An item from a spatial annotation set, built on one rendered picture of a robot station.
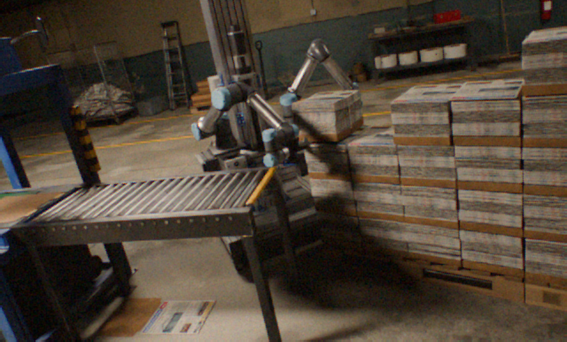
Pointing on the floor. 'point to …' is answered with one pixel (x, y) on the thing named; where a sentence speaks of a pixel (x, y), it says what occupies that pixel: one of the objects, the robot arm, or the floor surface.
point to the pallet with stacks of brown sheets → (201, 97)
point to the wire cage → (103, 95)
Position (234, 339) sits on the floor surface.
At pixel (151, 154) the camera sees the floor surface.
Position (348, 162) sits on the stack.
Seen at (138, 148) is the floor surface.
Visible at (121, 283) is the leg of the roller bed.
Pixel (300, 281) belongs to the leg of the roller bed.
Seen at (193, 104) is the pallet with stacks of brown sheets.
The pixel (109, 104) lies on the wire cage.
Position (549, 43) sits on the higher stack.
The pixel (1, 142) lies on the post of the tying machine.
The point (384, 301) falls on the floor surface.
